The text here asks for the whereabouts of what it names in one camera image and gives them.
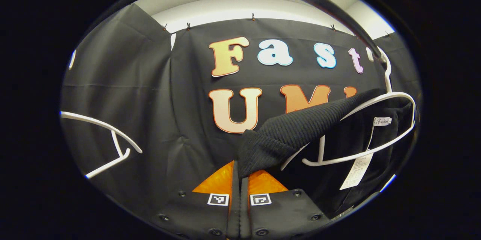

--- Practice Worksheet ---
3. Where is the black jacket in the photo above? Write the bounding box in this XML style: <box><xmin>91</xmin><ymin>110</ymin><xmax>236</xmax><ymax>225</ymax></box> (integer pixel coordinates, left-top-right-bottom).
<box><xmin>237</xmin><ymin>88</ymin><xmax>417</xmax><ymax>220</ymax></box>

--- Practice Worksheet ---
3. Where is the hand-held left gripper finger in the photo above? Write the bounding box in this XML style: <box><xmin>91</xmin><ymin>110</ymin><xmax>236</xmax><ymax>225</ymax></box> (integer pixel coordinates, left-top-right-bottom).
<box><xmin>240</xmin><ymin>169</ymin><xmax>331</xmax><ymax>240</ymax></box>
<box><xmin>148</xmin><ymin>160</ymin><xmax>241</xmax><ymax>240</ymax></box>

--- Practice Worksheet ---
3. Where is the white paper garment tag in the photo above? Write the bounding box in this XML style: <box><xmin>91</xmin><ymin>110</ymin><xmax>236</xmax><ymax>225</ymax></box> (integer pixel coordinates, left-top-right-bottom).
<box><xmin>339</xmin><ymin>153</ymin><xmax>374</xmax><ymax>191</ymax></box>

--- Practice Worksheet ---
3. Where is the black metal clothes rack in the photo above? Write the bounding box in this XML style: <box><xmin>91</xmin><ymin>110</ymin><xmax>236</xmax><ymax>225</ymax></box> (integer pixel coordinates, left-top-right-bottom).
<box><xmin>86</xmin><ymin>0</ymin><xmax>384</xmax><ymax>60</ymax></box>

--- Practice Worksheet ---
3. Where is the black backdrop cloth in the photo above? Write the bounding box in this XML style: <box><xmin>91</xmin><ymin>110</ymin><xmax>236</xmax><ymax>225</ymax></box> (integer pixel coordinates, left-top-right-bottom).
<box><xmin>60</xmin><ymin>3</ymin><xmax>421</xmax><ymax>229</ymax></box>

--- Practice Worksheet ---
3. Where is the empty white hanger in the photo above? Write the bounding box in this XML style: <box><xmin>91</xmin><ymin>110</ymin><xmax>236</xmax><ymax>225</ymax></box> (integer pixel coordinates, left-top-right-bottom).
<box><xmin>60</xmin><ymin>112</ymin><xmax>143</xmax><ymax>179</ymax></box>

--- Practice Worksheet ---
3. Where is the white hanger with jacket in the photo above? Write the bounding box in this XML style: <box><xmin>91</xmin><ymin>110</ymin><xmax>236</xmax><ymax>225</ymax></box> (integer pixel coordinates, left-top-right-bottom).
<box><xmin>280</xmin><ymin>47</ymin><xmax>417</xmax><ymax>168</ymax></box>

